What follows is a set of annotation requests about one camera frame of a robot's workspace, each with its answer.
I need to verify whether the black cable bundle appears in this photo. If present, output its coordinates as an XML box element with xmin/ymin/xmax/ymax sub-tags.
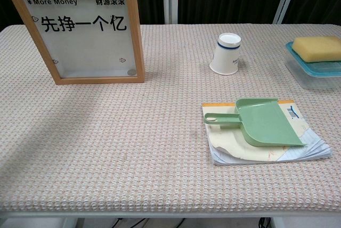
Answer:
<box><xmin>257</xmin><ymin>217</ymin><xmax>272</xmax><ymax>228</ymax></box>
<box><xmin>110</xmin><ymin>217</ymin><xmax>150</xmax><ymax>228</ymax></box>

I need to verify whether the worn paper notebook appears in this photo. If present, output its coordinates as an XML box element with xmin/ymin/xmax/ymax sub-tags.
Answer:
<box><xmin>201</xmin><ymin>99</ymin><xmax>332</xmax><ymax>166</ymax></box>

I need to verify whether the yellow sponge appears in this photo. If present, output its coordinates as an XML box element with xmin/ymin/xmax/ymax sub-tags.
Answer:
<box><xmin>292</xmin><ymin>35</ymin><xmax>341</xmax><ymax>63</ymax></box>

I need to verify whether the green plastic dustpan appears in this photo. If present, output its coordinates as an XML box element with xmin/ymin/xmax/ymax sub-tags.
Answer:
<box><xmin>204</xmin><ymin>97</ymin><xmax>308</xmax><ymax>148</ymax></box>

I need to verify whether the white paper cup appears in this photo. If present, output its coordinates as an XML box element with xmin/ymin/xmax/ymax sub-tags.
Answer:
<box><xmin>209</xmin><ymin>32</ymin><xmax>242</xmax><ymax>75</ymax></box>

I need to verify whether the beige woven tablecloth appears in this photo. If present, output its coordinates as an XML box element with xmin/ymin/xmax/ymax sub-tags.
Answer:
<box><xmin>0</xmin><ymin>23</ymin><xmax>341</xmax><ymax>212</ymax></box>

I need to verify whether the wooden coin box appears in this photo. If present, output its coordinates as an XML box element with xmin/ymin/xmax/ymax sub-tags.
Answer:
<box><xmin>5</xmin><ymin>0</ymin><xmax>146</xmax><ymax>86</ymax></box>

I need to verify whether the clear blue plastic container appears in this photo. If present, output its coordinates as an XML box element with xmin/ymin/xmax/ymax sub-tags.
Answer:
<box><xmin>285</xmin><ymin>40</ymin><xmax>341</xmax><ymax>90</ymax></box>

